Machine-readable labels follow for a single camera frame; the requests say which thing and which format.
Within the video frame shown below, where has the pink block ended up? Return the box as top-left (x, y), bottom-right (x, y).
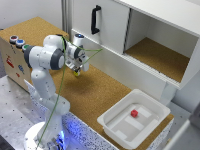
top-left (130, 109), bottom-right (139, 118)

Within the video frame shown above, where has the red button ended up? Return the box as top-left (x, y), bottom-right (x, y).
top-left (9, 35), bottom-right (19, 45)

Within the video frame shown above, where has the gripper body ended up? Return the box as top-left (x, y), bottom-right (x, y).
top-left (64, 53), bottom-right (90, 73)

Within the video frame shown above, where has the green button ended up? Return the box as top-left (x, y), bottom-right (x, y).
top-left (21, 43), bottom-right (31, 53)

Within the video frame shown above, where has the green cable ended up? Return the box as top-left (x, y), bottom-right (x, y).
top-left (34, 34), bottom-right (104, 150)

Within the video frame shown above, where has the white plastic box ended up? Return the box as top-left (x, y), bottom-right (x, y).
top-left (96, 88), bottom-right (172, 150)

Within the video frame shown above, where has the white cabinet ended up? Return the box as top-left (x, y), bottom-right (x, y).
top-left (61, 0), bottom-right (200, 108)

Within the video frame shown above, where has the wooden drawer box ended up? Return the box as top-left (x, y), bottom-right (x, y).
top-left (0, 16), bottom-right (71, 93)

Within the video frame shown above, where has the white sliding door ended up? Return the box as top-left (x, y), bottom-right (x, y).
top-left (72, 0), bottom-right (131, 56)

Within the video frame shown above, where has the black door handle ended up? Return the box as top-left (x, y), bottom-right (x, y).
top-left (90, 4), bottom-right (102, 36)

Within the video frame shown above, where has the blue button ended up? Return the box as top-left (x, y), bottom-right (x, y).
top-left (15, 38), bottom-right (26, 48)

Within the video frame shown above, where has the yellow block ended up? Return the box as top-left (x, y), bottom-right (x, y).
top-left (73, 69), bottom-right (82, 78)

